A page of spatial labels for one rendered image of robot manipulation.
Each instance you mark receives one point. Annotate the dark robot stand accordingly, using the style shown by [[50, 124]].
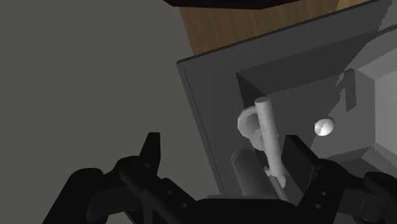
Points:
[[232, 3]]

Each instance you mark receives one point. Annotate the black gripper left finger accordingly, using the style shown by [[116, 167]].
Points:
[[136, 192]]

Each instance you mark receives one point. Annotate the grey metal faucet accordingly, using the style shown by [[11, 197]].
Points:
[[269, 133]]

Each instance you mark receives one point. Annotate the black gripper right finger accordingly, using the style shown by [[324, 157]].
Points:
[[335, 189]]

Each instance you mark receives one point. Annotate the grey sink basin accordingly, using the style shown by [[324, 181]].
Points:
[[297, 93]]

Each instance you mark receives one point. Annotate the dark grey cylinder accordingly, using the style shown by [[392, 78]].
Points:
[[246, 173]]

